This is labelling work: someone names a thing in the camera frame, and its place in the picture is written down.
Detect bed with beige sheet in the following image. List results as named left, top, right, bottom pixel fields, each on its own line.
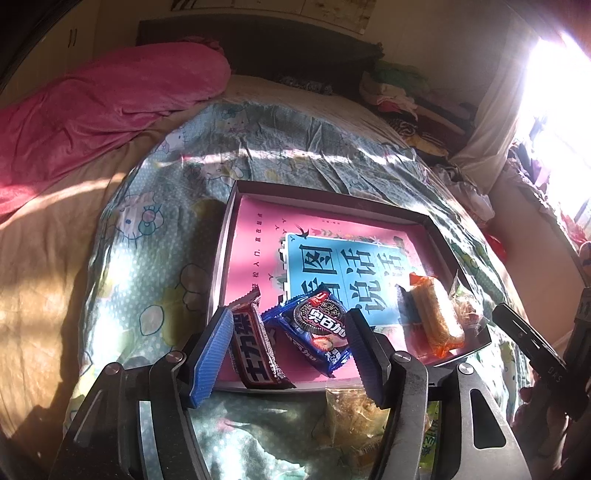
left=0, top=74, right=532, bottom=467

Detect clothes on windowsill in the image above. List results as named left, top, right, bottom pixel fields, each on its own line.
left=505, top=138, right=591, bottom=273

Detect blue cookie packet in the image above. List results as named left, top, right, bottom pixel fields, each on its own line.
left=262, top=285, right=355, bottom=378

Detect red plastic bag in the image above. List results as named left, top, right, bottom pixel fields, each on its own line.
left=485, top=231, right=509, bottom=264

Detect dark headboard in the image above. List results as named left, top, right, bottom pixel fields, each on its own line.
left=137, top=11, right=386, bottom=100

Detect clear bag of yellow snack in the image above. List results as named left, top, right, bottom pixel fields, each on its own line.
left=318, top=388, right=393, bottom=462

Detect orange cake packet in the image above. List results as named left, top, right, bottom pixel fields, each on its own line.
left=397, top=272, right=465, bottom=358

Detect beige curtain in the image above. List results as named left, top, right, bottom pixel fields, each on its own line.
left=450, top=28, right=541, bottom=169

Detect white plastic bag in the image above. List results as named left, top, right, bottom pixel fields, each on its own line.
left=434, top=164, right=492, bottom=222

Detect person's right hand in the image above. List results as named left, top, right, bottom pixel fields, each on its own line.
left=517, top=387, right=570, bottom=459

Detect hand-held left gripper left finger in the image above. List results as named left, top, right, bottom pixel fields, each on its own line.
left=48, top=307, right=235, bottom=480

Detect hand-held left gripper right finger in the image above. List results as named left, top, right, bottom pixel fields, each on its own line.
left=345, top=308, right=532, bottom=480

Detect dark cardboard box tray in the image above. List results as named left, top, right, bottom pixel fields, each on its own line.
left=215, top=180, right=492, bottom=393

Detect brown chocolate bar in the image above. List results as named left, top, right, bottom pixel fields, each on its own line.
left=228, top=285, right=296, bottom=389

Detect pink blanket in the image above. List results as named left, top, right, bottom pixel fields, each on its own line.
left=0, top=37, right=232, bottom=217

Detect wall painting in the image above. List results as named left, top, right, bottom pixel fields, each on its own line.
left=171, top=0, right=372, bottom=33

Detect pink book with blue label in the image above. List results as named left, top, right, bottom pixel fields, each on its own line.
left=222, top=196, right=444, bottom=384

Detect clear pastry packet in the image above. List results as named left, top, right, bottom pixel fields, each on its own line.
left=448, top=272, right=490, bottom=333

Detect dark patterned pillow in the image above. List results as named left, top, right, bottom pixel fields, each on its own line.
left=277, top=74, right=333, bottom=95

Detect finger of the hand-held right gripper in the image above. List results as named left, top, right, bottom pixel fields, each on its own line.
left=566, top=286, right=591, bottom=421
left=492, top=304, right=575, bottom=386

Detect pile of clothes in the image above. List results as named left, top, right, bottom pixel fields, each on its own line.
left=360, top=60, right=481, bottom=158

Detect green snack packet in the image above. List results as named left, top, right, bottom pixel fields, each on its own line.
left=418, top=399, right=441, bottom=472

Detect window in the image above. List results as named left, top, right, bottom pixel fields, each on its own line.
left=517, top=28, right=591, bottom=222

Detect white wardrobe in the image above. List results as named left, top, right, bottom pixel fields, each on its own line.
left=28, top=0, right=144, bottom=61

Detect cartoon printed quilt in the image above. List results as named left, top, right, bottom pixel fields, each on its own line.
left=65, top=99, right=532, bottom=480

